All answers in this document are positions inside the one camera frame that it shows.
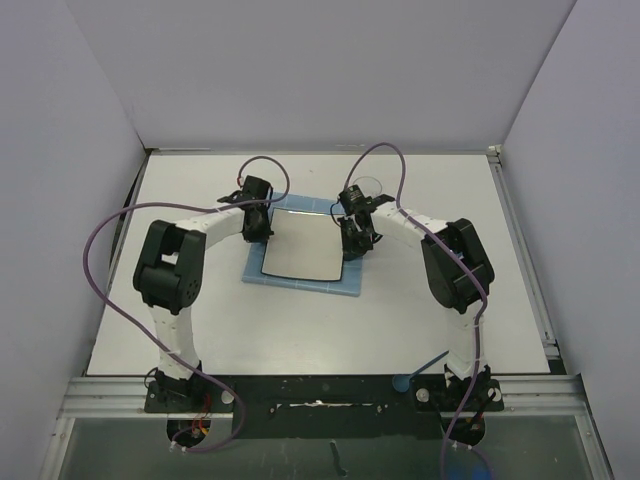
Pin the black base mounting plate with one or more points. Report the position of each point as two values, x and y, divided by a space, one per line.
326 407

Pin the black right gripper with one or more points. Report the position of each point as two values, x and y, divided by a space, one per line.
352 251

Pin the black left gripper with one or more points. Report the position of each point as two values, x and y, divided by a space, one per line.
264 234

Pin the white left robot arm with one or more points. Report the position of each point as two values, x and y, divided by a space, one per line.
169 271

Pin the blue plastic spoon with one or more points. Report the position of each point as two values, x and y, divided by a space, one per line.
401 382

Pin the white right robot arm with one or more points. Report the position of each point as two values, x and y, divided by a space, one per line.
457 267

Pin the square white plate dark rim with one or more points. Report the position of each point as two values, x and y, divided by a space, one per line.
304 246

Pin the clear drinking glass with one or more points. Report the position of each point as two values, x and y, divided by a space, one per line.
369 185

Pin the aluminium table frame rail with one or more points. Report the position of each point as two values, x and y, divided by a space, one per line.
558 393

